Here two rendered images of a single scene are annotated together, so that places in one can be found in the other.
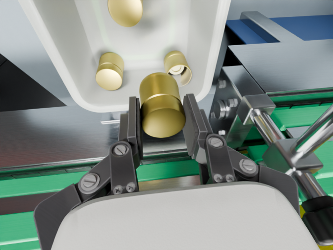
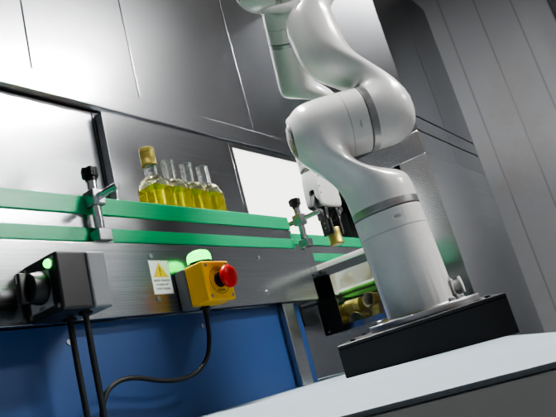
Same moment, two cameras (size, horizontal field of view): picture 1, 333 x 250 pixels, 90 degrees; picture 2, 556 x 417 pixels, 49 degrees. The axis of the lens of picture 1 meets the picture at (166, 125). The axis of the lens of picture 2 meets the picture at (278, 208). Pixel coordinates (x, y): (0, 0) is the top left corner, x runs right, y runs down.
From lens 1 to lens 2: 1.52 m
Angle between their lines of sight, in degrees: 80
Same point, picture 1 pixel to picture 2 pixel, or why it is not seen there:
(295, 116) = (289, 242)
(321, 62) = (284, 271)
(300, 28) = (270, 357)
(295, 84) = (296, 253)
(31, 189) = (329, 255)
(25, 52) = not seen: hidden behind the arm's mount
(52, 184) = (324, 256)
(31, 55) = not seen: hidden behind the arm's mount
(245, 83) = (310, 257)
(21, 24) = not seen: hidden behind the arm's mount
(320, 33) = (259, 340)
